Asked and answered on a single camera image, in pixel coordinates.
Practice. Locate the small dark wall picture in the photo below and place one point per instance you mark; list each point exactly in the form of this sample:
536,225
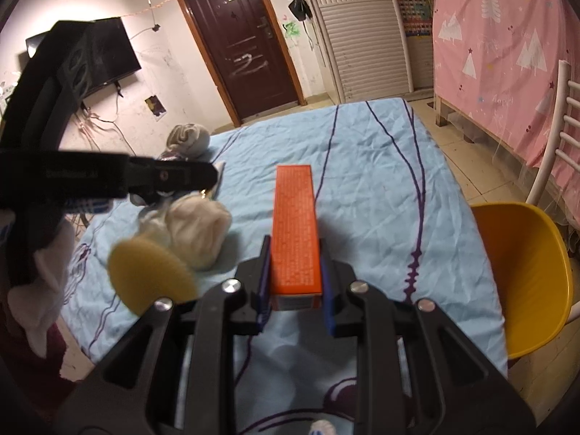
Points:
156,106

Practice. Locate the white metal chair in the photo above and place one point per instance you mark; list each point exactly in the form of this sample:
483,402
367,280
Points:
550,145

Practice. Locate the cream cloth ball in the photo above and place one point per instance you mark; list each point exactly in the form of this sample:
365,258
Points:
199,231

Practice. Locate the person's left forearm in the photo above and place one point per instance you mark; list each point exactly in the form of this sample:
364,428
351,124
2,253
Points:
40,290

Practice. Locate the dark brown door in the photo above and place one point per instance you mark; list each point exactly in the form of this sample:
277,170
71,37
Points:
235,31

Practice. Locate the person's dark red clothing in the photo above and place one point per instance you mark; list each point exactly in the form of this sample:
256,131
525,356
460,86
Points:
31,362

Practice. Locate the black wall television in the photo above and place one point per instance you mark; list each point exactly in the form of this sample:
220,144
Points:
122,59

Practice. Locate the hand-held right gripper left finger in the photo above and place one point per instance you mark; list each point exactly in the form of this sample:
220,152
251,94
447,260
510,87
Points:
263,290

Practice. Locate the light blue bed sheet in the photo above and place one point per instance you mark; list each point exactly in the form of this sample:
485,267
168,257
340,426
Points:
385,190

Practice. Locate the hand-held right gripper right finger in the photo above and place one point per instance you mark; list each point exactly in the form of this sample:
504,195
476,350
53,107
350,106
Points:
327,299

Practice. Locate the yellow plastic chair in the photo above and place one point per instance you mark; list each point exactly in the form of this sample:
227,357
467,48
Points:
521,272

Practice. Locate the orange cardboard box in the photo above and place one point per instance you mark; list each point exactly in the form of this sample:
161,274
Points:
295,235

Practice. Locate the pink printed curtain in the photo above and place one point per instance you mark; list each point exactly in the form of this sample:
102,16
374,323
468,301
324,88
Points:
498,54

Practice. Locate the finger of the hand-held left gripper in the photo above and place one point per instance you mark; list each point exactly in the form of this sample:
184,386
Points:
149,198
181,174

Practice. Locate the colourful grid poster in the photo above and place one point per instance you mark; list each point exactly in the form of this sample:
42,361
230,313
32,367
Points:
412,4

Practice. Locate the black hanging bag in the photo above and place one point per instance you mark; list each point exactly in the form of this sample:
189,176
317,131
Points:
300,8

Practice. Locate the white fuzzy cloth with blue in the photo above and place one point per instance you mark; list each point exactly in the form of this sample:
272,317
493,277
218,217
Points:
322,428

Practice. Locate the beige rolled sock ball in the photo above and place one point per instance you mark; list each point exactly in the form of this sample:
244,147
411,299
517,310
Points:
188,140

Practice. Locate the shiny purple wrapper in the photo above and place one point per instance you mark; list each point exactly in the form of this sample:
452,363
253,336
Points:
172,157

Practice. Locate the white shutter wardrobe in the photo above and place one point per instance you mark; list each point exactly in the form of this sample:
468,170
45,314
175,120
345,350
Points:
362,31

